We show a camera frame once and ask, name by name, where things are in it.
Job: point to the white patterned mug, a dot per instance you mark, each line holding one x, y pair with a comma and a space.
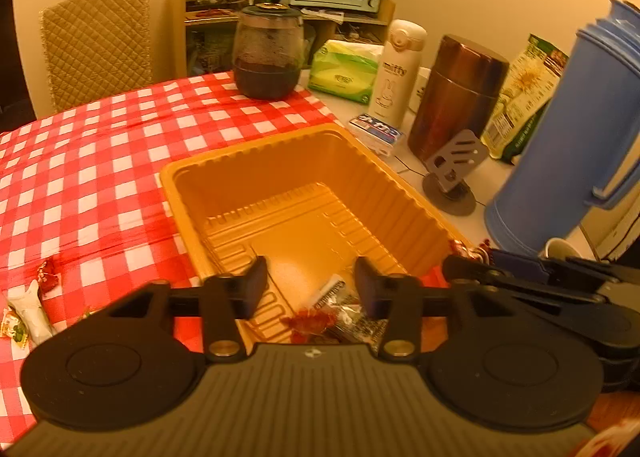
560, 249

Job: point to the crinkly red candy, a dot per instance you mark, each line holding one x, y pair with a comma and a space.
307, 322

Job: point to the white cup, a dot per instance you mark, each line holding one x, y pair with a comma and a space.
421, 87

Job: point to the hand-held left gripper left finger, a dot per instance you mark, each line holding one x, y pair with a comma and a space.
255, 283

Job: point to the red checkered tablecloth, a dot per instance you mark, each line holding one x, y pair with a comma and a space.
75, 162

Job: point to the dark glass jar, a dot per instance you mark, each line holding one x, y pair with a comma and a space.
267, 57

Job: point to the blue plastic pitcher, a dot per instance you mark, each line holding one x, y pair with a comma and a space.
555, 147

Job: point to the small blue white box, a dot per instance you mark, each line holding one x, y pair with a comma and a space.
377, 133

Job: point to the white rabbit print bottle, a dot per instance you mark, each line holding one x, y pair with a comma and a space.
395, 72

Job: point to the long green white wrapper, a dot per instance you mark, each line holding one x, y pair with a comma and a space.
31, 309

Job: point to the green tissue pack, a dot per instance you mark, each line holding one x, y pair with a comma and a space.
342, 72

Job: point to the brown metal thermos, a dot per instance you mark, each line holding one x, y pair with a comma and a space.
457, 97

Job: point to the quilted beige chair back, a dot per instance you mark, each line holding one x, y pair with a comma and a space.
95, 47

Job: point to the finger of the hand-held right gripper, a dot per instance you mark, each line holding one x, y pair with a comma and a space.
525, 287
520, 262

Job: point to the orange plastic tray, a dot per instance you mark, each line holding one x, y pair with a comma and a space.
280, 172

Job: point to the wooden shelf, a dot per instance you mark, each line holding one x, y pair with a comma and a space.
176, 27

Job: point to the green flower print bag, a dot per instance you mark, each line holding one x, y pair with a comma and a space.
525, 97

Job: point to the yellow candy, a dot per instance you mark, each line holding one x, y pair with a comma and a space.
12, 328

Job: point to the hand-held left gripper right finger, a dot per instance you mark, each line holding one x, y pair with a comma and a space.
367, 283

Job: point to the grey phone stand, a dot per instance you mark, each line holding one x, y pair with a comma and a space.
457, 157

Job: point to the small red candy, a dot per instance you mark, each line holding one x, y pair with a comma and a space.
48, 274

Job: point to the clear packet with dark contents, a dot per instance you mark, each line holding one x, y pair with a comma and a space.
350, 312

